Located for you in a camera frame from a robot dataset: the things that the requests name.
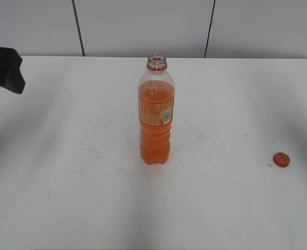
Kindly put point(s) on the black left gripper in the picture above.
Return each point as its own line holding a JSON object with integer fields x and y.
{"x": 10, "y": 74}

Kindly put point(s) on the orange bottle cap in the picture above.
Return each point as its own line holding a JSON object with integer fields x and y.
{"x": 281, "y": 159}

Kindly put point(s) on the orange drink plastic bottle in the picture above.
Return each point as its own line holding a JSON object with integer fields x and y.
{"x": 156, "y": 95}

